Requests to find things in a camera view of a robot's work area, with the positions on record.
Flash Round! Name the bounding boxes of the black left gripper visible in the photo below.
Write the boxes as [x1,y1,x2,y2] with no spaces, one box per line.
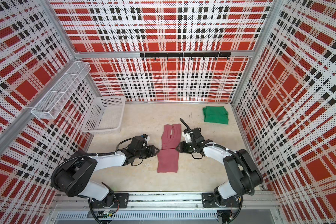
[135,145,160,159]

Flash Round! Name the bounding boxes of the pink tank top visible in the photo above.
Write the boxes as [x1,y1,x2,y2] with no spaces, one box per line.
[157,124,182,173]

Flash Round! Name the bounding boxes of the green tank top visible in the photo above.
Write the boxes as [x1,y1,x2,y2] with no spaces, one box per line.
[203,106,229,125]

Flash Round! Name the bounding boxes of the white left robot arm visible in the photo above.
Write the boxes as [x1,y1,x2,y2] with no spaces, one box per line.
[50,134,160,208]

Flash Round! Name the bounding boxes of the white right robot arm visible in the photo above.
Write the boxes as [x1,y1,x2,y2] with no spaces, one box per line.
[175,140,263,207]

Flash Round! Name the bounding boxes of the white plastic laundry basket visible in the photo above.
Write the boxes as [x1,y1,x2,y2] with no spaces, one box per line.
[81,96,126,134]

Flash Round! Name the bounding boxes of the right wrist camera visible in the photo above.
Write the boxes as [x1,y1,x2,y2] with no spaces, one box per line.
[182,127,205,144]

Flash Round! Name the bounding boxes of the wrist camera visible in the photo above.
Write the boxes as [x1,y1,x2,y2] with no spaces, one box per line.
[182,127,205,144]
[141,134,150,141]

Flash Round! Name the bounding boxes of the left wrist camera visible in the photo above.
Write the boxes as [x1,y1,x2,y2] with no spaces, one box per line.
[141,134,150,141]

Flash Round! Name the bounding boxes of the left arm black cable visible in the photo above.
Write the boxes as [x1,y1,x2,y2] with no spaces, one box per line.
[50,137,142,224]

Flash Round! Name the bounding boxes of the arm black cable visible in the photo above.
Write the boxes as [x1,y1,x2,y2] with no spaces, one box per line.
[50,137,142,224]
[180,118,255,224]

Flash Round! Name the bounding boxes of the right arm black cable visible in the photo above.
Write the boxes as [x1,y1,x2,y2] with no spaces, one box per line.
[180,118,255,224]

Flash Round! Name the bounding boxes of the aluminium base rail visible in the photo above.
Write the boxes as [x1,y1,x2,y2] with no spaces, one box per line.
[49,190,280,211]

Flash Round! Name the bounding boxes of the black wall hook rail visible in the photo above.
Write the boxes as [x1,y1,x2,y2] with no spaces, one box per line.
[140,52,231,60]

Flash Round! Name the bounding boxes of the white wire wall shelf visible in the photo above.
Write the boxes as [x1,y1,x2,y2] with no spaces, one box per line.
[31,61,91,119]

